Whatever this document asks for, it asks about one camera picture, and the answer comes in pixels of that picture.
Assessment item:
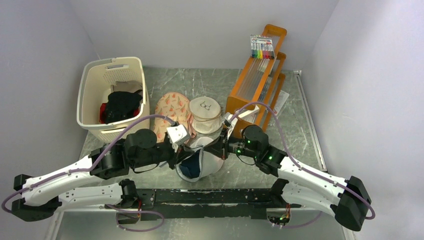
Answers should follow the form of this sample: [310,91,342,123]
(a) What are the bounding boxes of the floral peach laundry bag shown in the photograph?
[153,92,197,143]

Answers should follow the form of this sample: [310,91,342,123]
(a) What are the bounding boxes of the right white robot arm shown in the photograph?
[204,125,372,232]

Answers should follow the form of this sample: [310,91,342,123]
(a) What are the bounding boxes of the white mesh laundry bag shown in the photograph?
[175,136,224,183]

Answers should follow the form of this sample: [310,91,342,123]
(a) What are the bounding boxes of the orange wooden rack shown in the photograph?
[222,23,288,133]

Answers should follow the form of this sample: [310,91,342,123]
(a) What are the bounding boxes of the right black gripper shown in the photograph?
[204,127,259,160]

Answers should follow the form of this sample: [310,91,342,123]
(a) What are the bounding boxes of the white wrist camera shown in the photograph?
[166,124,191,145]
[222,107,259,138]

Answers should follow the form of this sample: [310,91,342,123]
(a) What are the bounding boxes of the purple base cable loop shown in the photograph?
[105,204,167,233]

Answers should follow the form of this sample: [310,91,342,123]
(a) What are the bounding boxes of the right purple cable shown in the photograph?
[228,101,376,221]

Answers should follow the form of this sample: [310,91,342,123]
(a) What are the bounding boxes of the coloured marker pen pack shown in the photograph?
[250,35,275,60]

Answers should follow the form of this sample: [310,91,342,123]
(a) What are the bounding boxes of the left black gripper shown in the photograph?
[131,139,196,170]

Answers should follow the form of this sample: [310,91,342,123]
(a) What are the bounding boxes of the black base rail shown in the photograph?
[122,188,287,220]

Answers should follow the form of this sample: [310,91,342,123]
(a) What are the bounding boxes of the dark blue bra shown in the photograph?
[179,152,201,179]

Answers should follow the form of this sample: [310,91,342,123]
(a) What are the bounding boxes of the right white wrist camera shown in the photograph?
[222,107,259,138]

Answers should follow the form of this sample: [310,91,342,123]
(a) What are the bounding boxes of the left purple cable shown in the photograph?
[0,114,178,214]

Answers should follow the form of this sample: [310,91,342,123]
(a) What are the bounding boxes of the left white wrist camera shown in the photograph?
[166,124,191,145]

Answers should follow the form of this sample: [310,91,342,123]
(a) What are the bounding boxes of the cream glasses-print laundry bag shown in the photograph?
[189,96,222,135]

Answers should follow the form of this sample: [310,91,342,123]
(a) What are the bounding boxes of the cream plastic laundry basket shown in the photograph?
[76,56,150,143]

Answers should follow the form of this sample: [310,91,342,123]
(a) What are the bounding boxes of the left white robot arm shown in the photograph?
[10,125,195,222]

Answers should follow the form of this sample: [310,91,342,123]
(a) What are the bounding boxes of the red garment in basket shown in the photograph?
[98,103,140,124]

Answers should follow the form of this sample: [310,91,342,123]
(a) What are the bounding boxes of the white paper leaflet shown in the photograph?
[273,90,290,116]

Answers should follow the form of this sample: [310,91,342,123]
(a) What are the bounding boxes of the black garment in basket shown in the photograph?
[106,89,143,114]

